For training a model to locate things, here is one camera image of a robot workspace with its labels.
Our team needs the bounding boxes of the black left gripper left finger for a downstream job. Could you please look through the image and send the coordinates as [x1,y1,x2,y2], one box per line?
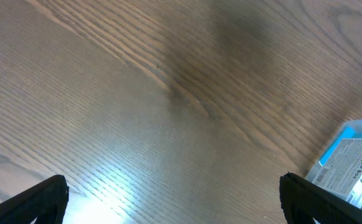
[0,175,69,224]

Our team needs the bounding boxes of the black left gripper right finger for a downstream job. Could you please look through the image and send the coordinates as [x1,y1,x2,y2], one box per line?
[279,173,362,224]

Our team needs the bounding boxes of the blue white screwdriver box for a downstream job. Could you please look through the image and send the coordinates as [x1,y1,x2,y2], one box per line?
[319,126,362,166]

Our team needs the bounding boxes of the clear plastic storage container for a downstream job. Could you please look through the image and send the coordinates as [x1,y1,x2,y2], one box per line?
[305,117,362,217]

